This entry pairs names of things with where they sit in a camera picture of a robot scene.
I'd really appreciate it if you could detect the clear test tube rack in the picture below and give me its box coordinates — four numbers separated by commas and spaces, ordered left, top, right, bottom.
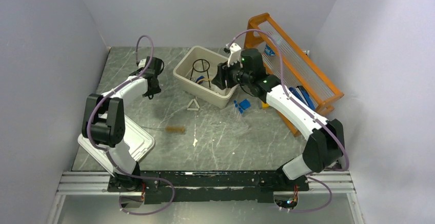
220, 106, 249, 136

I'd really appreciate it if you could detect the yellow grey sponge block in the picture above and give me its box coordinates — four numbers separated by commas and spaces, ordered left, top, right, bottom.
261, 102, 270, 109

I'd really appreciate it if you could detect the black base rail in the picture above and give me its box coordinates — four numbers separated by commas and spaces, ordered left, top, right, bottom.
107, 170, 309, 205

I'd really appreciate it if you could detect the blue plastic scoop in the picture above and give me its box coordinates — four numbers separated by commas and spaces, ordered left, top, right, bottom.
239, 99, 251, 110

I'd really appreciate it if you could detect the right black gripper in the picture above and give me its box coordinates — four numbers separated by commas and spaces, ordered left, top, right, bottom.
211, 56, 252, 90

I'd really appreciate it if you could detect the blue white cup on shelf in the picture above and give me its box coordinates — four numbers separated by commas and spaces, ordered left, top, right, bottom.
264, 44, 276, 56

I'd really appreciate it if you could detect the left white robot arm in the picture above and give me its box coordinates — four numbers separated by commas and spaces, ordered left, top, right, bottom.
78, 56, 164, 191

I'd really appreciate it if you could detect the orange wooden shelf rack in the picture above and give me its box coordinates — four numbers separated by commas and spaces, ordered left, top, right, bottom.
244, 13, 344, 116

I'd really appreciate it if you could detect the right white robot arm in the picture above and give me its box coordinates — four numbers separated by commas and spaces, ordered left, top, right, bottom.
212, 47, 345, 190

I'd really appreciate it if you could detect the white clay triangle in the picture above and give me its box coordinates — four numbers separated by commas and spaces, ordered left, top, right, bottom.
186, 98, 200, 111

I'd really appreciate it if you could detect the beige plastic bin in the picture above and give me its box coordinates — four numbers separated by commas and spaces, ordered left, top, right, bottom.
173, 46, 236, 109

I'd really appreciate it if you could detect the yellow rubber tube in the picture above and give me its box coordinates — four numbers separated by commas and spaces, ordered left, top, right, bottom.
195, 77, 219, 93

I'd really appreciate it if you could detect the blue folder on shelf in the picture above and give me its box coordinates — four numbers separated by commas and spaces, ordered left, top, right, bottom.
289, 86, 315, 110

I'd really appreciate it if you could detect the white bin lid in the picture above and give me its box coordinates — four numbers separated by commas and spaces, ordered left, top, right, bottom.
77, 116, 155, 173

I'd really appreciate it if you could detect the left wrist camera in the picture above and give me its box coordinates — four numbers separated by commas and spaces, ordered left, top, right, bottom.
137, 58, 147, 69

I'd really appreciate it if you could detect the brown test tube brush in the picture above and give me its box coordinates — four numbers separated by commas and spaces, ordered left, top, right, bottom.
141, 126, 186, 134

